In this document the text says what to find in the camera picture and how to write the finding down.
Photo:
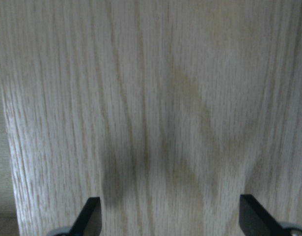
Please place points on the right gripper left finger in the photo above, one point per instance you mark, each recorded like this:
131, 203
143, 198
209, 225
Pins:
88, 222

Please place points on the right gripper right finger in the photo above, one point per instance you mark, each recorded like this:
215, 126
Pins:
255, 220

